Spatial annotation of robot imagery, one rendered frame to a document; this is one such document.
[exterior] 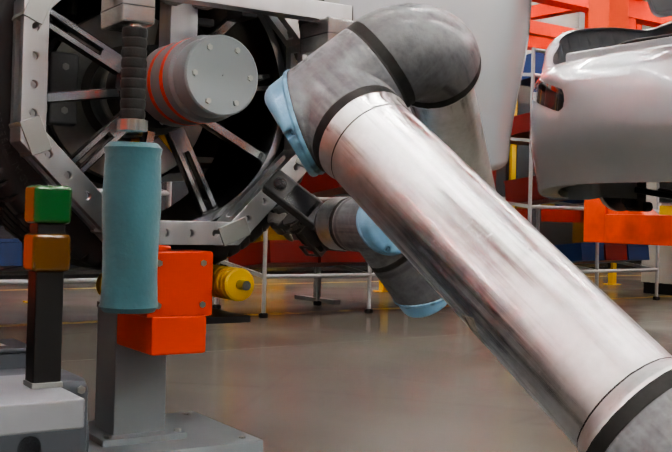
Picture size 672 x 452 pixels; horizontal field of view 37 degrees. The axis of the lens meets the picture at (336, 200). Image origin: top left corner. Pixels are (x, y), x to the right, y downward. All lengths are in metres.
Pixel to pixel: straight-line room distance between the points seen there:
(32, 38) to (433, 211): 0.87
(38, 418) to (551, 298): 0.50
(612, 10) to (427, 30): 4.84
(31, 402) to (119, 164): 0.61
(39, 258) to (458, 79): 0.51
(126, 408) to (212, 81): 0.63
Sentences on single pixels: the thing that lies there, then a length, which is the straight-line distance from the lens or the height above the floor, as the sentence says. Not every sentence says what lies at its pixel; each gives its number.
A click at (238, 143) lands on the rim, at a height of 0.76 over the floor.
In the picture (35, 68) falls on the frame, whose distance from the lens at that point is 1.66.
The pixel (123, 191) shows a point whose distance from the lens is 1.56.
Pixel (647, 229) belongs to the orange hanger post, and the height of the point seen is 0.60.
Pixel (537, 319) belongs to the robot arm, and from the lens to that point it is 0.89.
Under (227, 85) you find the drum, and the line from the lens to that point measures 1.61.
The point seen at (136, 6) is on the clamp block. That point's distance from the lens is 1.49.
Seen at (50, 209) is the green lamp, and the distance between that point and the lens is 1.09.
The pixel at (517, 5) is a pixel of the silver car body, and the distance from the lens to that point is 2.41.
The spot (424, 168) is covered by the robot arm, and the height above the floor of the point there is 0.68.
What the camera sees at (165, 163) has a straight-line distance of 1.99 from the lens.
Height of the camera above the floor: 0.64
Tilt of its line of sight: 1 degrees up
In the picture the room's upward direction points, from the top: 1 degrees clockwise
